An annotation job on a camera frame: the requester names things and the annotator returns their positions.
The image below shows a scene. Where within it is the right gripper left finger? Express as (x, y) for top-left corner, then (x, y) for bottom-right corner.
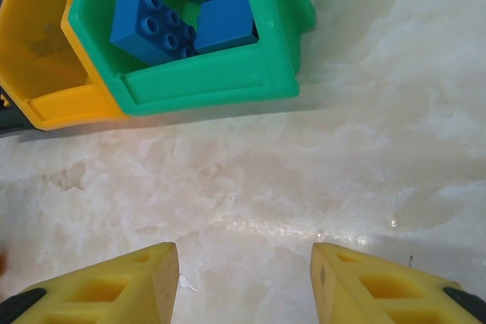
(0, 241), (180, 324)

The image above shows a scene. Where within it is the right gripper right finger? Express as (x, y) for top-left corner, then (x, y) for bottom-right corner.
(310, 242), (486, 324)

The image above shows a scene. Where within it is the green plastic bin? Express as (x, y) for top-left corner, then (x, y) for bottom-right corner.
(61, 0), (317, 118)

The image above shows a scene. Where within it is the yellow plastic bin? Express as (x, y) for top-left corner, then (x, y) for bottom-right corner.
(0, 0), (128, 132)

